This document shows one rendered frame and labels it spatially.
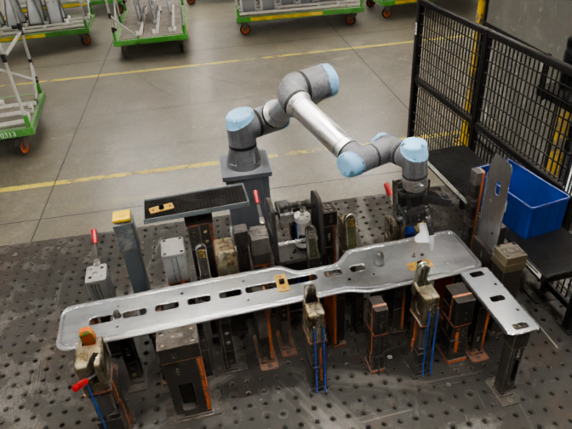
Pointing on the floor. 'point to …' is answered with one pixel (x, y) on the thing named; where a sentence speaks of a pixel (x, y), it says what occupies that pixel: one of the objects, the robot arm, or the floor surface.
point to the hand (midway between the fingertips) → (422, 237)
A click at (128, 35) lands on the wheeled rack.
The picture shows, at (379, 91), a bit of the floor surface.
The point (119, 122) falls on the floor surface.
